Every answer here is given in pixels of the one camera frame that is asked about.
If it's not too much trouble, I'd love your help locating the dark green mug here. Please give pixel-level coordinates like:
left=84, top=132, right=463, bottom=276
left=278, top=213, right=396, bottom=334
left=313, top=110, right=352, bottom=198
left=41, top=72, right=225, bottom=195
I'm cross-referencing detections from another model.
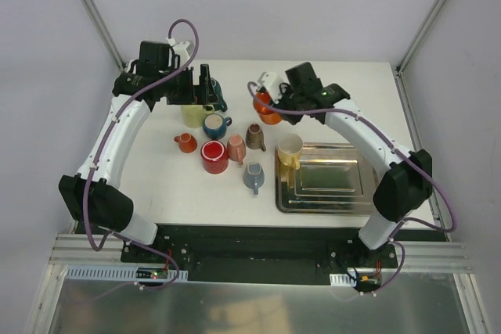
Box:
left=211, top=78, right=228, bottom=113

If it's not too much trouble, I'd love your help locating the bright orange mug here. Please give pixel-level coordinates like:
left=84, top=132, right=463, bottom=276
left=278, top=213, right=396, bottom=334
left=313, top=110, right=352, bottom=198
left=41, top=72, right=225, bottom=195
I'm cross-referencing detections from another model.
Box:
left=253, top=92, right=282, bottom=125

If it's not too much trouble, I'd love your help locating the yellow mug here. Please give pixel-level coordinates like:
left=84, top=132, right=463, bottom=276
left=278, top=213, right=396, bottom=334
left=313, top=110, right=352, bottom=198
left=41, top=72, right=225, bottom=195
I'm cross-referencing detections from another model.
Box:
left=276, top=134, right=304, bottom=189

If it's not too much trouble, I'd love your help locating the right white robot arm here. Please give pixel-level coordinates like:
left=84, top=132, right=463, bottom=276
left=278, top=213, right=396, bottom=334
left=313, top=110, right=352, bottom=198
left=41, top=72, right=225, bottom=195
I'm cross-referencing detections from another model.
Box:
left=276, top=63, right=432, bottom=268

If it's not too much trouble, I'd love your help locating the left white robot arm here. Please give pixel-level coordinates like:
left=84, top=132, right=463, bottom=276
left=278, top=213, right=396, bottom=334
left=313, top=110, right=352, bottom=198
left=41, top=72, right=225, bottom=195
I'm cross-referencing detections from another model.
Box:
left=59, top=38, right=218, bottom=263

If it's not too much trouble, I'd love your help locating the pale yellow-green mug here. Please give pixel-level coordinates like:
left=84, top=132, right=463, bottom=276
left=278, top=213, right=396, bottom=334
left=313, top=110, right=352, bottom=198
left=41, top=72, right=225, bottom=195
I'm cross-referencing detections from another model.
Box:
left=181, top=105, right=214, bottom=128

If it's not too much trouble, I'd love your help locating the blue ribbed mug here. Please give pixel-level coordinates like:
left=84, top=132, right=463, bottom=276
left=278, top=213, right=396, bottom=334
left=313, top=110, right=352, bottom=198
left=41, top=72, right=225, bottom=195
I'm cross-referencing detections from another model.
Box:
left=203, top=113, right=232, bottom=140

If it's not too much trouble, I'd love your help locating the red mug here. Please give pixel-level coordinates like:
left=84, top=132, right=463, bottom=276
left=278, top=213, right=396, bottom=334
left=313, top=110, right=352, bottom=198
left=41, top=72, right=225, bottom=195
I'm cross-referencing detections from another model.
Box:
left=200, top=140, right=229, bottom=174

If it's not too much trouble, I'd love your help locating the pink mug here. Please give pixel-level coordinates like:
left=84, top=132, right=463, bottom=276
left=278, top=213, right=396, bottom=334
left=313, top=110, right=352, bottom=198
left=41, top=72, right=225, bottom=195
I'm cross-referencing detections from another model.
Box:
left=227, top=134, right=247, bottom=166

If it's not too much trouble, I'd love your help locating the brown striped mug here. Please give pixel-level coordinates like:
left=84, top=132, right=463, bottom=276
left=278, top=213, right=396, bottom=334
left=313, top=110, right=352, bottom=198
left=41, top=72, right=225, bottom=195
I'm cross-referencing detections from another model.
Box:
left=245, top=124, right=266, bottom=152

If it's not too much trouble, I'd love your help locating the grey-blue mug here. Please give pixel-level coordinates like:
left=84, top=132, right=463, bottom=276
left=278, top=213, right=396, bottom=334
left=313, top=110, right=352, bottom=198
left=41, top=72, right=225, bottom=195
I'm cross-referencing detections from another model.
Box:
left=243, top=162, right=265, bottom=195

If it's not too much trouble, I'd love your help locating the small orange cup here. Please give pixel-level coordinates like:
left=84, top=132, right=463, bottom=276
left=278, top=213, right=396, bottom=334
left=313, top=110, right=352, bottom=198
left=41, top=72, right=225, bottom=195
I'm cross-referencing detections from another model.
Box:
left=174, top=133, right=197, bottom=153

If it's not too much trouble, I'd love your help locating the steel baking tray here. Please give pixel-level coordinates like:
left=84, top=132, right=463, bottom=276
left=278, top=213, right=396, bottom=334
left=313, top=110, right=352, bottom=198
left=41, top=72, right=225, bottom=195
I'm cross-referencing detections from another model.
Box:
left=275, top=142, right=379, bottom=216

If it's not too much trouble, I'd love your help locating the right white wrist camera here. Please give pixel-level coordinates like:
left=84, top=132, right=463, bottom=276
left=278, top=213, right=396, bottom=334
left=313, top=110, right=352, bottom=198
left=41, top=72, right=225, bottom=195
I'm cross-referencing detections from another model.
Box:
left=257, top=72, right=284, bottom=103

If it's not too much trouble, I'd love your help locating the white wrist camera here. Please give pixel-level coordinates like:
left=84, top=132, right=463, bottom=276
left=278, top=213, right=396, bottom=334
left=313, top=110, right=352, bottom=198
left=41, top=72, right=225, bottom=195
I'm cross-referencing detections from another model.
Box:
left=257, top=72, right=284, bottom=103
left=166, top=38, right=195, bottom=65

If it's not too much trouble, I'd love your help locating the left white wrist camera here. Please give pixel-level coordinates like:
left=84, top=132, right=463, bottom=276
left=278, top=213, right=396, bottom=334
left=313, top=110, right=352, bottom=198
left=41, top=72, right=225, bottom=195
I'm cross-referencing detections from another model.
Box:
left=166, top=38, right=195, bottom=65

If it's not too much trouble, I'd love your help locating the left aluminium frame post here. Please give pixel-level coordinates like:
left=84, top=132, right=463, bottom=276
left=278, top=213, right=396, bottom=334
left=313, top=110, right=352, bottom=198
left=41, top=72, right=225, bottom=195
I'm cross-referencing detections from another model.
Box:
left=80, top=0, right=125, bottom=70

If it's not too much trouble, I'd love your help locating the aluminium frame post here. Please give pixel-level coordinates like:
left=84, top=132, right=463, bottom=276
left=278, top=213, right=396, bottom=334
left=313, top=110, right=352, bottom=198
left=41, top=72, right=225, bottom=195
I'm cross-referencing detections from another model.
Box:
left=395, top=0, right=448, bottom=76
left=80, top=0, right=125, bottom=70

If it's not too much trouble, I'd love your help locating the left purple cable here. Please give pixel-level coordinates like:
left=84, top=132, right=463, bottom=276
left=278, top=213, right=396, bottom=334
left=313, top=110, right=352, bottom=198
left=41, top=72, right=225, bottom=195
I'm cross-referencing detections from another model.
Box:
left=83, top=18, right=201, bottom=303

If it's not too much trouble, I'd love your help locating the right white cable duct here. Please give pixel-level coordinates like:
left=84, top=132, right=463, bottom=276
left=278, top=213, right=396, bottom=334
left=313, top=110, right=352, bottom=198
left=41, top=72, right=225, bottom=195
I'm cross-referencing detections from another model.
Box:
left=329, top=274, right=381, bottom=287

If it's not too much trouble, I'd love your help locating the white cable duct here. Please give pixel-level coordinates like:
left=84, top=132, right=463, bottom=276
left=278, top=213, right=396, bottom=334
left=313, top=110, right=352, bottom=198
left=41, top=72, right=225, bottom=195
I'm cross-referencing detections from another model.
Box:
left=329, top=274, right=381, bottom=287
left=67, top=265, right=188, bottom=283

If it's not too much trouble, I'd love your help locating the right aluminium frame post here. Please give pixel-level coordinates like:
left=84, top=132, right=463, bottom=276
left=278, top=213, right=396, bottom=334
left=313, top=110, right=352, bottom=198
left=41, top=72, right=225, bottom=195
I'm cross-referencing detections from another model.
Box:
left=395, top=0, right=448, bottom=76

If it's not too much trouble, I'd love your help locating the left white cable duct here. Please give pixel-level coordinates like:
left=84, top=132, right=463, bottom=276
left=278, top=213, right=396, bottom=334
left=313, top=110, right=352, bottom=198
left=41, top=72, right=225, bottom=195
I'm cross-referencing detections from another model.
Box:
left=67, top=265, right=188, bottom=283

